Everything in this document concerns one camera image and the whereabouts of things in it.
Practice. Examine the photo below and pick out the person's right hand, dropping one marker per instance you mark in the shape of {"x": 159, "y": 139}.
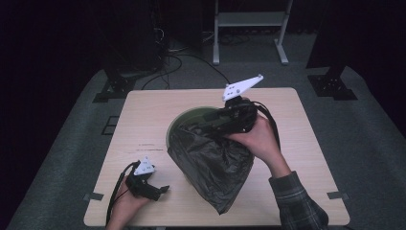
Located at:
{"x": 263, "y": 143}

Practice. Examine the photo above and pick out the grey tape piece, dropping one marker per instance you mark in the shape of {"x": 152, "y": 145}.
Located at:
{"x": 94, "y": 196}
{"x": 337, "y": 195}

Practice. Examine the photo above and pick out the green plastic trash bin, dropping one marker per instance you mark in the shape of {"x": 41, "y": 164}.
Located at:
{"x": 191, "y": 115}

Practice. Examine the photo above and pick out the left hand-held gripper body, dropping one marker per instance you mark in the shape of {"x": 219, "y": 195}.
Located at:
{"x": 142, "y": 187}

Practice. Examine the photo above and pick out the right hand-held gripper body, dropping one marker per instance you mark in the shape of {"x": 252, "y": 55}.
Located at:
{"x": 239, "y": 116}

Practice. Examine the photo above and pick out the person's left hand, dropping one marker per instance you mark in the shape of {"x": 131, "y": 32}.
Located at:
{"x": 126, "y": 209}

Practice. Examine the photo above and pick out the black stand with base plate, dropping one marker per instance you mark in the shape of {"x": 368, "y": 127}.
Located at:
{"x": 333, "y": 84}
{"x": 116, "y": 86}

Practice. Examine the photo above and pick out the white metal stand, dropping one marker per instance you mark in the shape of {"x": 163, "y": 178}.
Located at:
{"x": 250, "y": 18}

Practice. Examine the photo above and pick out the black plastic garbage bag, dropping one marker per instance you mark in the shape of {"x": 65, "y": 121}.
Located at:
{"x": 210, "y": 163}

